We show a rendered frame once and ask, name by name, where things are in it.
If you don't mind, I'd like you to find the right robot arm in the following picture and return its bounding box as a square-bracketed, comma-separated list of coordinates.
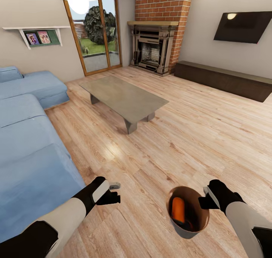
[198, 179, 272, 258]

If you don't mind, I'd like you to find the can of soda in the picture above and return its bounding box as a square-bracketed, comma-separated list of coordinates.
[180, 219, 196, 232]
[172, 197, 185, 226]

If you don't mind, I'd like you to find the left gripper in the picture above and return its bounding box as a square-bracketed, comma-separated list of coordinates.
[96, 191, 121, 206]

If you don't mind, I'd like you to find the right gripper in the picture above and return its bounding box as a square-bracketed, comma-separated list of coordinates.
[198, 195, 219, 209]

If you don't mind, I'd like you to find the trash can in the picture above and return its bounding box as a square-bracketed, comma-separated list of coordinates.
[165, 186, 210, 239]

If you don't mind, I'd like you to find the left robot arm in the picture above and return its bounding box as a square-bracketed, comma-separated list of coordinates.
[0, 177, 121, 258]

